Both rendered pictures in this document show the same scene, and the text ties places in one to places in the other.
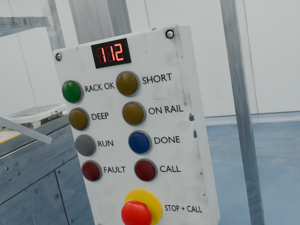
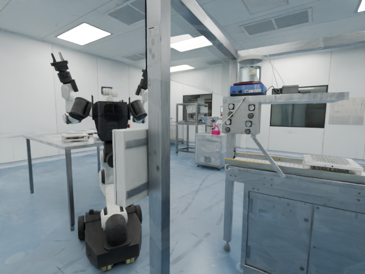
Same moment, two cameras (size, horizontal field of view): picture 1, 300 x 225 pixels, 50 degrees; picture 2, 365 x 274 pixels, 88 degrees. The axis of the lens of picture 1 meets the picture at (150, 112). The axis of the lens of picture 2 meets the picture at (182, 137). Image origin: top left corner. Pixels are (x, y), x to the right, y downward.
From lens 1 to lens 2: 0.90 m
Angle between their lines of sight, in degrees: 93
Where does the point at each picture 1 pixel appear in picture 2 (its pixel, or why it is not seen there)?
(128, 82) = not seen: hidden behind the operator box
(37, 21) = (331, 95)
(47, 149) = (302, 185)
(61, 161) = (323, 203)
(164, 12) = not seen: outside the picture
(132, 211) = not seen: hidden behind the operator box
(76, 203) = (327, 241)
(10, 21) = (300, 97)
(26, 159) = (281, 181)
